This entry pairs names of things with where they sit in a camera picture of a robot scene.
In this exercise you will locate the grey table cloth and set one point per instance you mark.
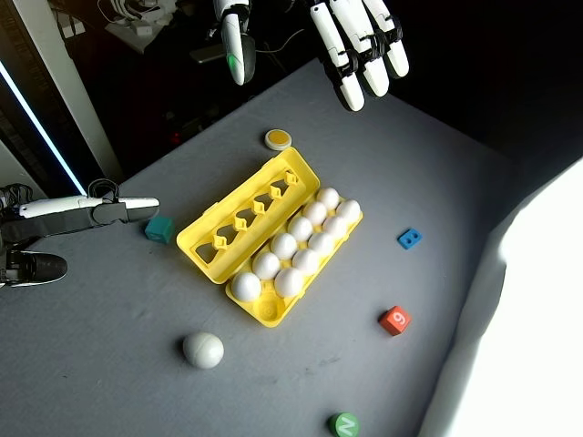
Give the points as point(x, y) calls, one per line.
point(114, 328)

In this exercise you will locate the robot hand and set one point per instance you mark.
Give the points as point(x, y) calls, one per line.
point(360, 41)
point(68, 218)

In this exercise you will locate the blue block with two holes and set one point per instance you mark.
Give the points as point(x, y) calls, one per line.
point(409, 238)

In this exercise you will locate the white disc with yellow centre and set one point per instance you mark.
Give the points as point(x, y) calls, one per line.
point(278, 138)

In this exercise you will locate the yellow egg carton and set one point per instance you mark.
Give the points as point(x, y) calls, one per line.
point(248, 214)

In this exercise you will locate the grey flat device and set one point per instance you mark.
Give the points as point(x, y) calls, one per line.
point(207, 53)

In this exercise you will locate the red numbered cube block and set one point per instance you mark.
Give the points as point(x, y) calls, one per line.
point(395, 320)

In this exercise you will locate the bright white panel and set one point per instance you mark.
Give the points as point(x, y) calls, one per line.
point(537, 318)

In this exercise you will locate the white frame post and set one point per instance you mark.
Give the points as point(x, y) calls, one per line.
point(68, 86)

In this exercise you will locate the green cylinder block with N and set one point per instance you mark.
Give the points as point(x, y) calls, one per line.
point(344, 425)

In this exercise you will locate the bright light strip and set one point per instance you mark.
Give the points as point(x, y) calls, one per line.
point(43, 129)

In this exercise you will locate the teal cube block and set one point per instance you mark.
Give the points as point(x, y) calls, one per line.
point(159, 229)

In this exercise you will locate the white toy egg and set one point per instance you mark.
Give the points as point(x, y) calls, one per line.
point(335, 226)
point(266, 265)
point(283, 246)
point(314, 212)
point(203, 349)
point(305, 261)
point(289, 282)
point(349, 211)
point(321, 243)
point(328, 198)
point(300, 228)
point(246, 286)

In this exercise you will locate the white background device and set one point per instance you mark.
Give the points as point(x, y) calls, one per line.
point(136, 23)

